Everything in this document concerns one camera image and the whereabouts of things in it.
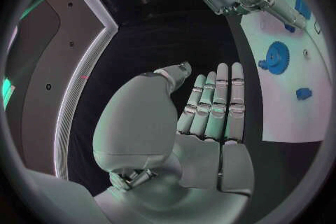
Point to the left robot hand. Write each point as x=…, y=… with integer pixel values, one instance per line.
x=144, y=123

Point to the blue gear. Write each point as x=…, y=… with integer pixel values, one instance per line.
x=275, y=58

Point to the white task board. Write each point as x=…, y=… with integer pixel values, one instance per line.
x=288, y=119

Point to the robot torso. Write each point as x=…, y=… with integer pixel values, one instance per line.
x=39, y=60

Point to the small blue peg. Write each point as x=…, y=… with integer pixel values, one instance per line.
x=290, y=28

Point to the glowing light bar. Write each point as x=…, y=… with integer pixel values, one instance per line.
x=7, y=93

